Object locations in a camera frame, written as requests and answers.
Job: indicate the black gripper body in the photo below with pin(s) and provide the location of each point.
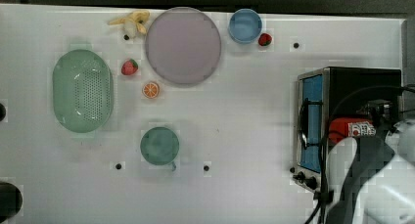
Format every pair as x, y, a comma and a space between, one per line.
384, 115

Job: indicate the red ketchup bottle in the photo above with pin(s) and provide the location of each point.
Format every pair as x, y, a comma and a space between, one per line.
344, 127

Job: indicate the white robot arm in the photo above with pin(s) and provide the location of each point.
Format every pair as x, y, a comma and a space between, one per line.
372, 176

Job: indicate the black toaster oven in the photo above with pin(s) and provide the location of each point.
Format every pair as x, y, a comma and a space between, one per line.
343, 91

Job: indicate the toy strawberry near bowl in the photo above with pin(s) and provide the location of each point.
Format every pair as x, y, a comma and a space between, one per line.
264, 39

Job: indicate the blue bowl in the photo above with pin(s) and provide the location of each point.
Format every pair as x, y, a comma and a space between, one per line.
245, 25

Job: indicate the large purple plate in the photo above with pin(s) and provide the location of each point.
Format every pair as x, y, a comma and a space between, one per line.
183, 46

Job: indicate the green mug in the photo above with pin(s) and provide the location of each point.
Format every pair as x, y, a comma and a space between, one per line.
160, 146

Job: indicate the toy orange slice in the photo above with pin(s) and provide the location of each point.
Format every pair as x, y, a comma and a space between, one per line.
151, 90

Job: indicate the toy strawberry near colander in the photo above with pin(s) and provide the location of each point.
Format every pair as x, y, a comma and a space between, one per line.
129, 67

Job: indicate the peeled toy banana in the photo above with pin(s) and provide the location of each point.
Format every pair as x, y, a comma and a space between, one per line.
133, 24

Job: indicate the green perforated colander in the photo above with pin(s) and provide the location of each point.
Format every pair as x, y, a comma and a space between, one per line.
83, 91

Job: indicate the black cylinder cup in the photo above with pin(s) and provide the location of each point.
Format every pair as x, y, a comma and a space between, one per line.
11, 200

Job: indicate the black oven door handle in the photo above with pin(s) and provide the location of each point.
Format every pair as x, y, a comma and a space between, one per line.
304, 121

